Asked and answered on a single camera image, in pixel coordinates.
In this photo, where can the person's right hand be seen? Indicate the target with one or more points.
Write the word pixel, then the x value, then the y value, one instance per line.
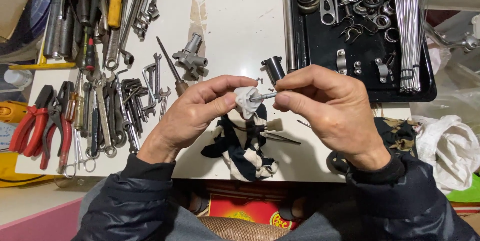
pixel 337 113

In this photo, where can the person's left hand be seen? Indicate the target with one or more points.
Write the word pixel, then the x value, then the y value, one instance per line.
pixel 187 117

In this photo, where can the white plastic housing part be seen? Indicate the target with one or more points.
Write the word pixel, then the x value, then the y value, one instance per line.
pixel 244 104

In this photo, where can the small metal shaft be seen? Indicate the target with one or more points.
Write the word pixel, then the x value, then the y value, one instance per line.
pixel 264 95

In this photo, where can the short open end spanner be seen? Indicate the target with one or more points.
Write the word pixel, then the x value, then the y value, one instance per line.
pixel 164 102

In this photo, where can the small metal pin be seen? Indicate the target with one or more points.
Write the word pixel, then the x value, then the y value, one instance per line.
pixel 303 123

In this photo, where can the small steel clamp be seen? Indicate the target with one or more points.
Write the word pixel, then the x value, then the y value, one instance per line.
pixel 357 67

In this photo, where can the silver hex key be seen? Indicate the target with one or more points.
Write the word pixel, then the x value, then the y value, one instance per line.
pixel 149 83

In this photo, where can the small double open spanner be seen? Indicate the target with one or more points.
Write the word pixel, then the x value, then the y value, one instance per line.
pixel 157 72

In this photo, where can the grey metal cast fitting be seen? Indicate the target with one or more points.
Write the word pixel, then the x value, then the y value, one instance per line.
pixel 190 57

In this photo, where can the thin metal tweezers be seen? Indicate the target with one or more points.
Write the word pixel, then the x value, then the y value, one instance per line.
pixel 283 137

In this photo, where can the dark camouflage cloth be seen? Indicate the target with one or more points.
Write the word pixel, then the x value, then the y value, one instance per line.
pixel 397 136

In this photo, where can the black plastic tray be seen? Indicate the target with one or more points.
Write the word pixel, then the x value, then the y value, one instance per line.
pixel 360 51

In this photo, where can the black and white striped rag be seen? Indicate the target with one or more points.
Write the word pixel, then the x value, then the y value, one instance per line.
pixel 243 158

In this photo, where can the black cylindrical sleeve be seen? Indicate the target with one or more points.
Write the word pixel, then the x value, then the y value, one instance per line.
pixel 275 69

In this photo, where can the row of assorted spanners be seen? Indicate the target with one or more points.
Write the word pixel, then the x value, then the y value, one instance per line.
pixel 108 117

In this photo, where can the long steel tube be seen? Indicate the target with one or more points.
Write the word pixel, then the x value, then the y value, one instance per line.
pixel 288 27

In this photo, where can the red printed box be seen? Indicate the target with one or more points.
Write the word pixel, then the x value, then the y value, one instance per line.
pixel 240 209

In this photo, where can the bundle of steel spokes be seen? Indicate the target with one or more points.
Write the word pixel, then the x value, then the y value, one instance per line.
pixel 409 34

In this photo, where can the heap of rings and bearings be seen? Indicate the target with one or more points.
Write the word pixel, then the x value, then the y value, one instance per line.
pixel 369 6

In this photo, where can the clear plastic bag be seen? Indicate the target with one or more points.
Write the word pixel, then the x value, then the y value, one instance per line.
pixel 450 91

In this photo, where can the white plastic bag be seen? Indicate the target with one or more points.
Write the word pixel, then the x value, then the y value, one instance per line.
pixel 446 151

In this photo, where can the red and black screwdriver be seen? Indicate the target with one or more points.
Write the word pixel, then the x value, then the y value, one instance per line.
pixel 90 55

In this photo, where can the steel scissors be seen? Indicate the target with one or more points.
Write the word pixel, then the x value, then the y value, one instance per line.
pixel 79 162

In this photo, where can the brown woven seat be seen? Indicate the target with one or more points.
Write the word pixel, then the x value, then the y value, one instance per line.
pixel 240 229

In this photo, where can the black and red pliers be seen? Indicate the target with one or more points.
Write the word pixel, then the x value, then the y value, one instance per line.
pixel 62 121

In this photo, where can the chrome bicycle part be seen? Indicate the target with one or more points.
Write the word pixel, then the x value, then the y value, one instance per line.
pixel 465 41

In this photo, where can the heap of large wrenches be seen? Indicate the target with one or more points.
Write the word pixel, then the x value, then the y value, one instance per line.
pixel 78 8

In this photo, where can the yellow bar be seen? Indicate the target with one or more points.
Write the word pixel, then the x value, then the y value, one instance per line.
pixel 41 64

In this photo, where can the pink furniture panel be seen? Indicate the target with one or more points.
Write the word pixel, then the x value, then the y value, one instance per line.
pixel 41 222

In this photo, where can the flat steel bracket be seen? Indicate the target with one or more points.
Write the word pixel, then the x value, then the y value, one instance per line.
pixel 327 12

